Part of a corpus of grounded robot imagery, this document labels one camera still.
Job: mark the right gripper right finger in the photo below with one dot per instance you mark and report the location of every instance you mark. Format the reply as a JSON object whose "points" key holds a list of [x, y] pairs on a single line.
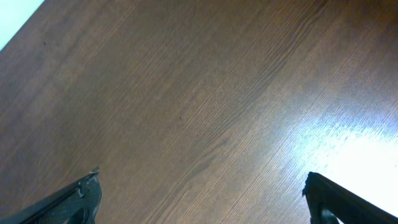
{"points": [[329, 202]]}

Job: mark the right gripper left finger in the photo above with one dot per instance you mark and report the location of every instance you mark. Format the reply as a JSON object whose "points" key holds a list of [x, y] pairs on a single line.
{"points": [[76, 203]]}

